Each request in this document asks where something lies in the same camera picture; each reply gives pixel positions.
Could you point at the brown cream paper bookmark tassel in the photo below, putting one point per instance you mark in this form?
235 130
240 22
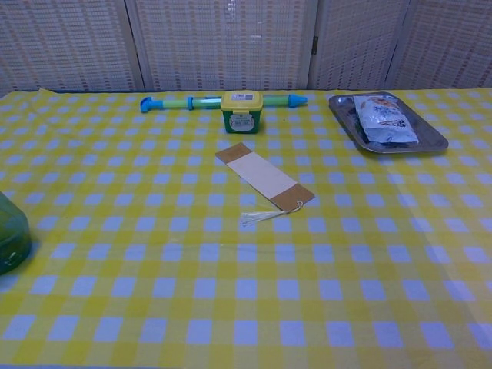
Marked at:
265 178

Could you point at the white snack packet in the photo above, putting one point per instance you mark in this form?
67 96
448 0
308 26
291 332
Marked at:
384 121

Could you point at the yellow white checkered tablecloth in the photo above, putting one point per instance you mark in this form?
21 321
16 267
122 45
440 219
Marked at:
246 250

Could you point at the woven folding screen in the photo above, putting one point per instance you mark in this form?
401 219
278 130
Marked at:
246 42

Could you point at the green blue water pump toy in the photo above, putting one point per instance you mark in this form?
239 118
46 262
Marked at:
180 102

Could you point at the yellow lidded green box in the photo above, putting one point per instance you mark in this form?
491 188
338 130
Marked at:
242 113

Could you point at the green translucent object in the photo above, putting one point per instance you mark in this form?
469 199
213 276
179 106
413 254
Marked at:
11 234

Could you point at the silver metal tray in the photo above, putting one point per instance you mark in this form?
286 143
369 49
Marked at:
434 142

